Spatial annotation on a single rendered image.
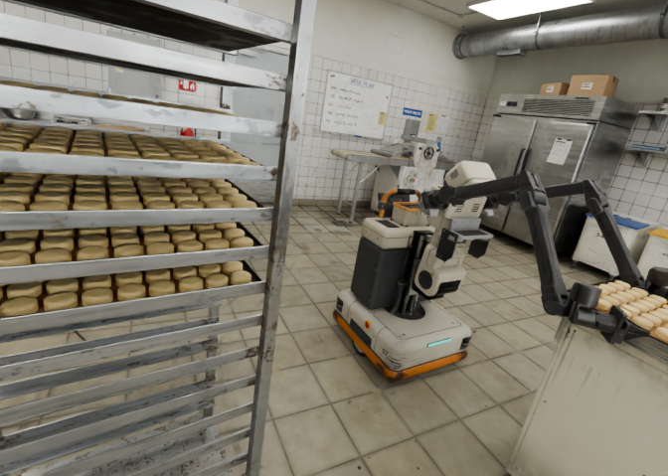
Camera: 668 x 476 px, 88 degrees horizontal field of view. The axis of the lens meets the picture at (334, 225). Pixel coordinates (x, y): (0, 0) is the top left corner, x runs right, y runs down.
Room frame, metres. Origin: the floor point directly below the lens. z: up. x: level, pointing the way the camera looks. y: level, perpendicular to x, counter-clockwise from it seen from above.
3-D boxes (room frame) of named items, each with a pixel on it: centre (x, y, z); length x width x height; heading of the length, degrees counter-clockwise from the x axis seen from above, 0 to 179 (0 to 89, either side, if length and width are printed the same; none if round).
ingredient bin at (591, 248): (4.17, -3.42, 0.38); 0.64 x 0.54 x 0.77; 122
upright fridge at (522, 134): (5.06, -2.76, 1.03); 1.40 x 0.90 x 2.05; 29
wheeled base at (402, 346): (1.98, -0.52, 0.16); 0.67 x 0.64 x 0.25; 32
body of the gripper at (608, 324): (0.95, -0.86, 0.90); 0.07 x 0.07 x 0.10; 77
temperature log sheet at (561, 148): (4.48, -2.60, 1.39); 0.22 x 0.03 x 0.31; 29
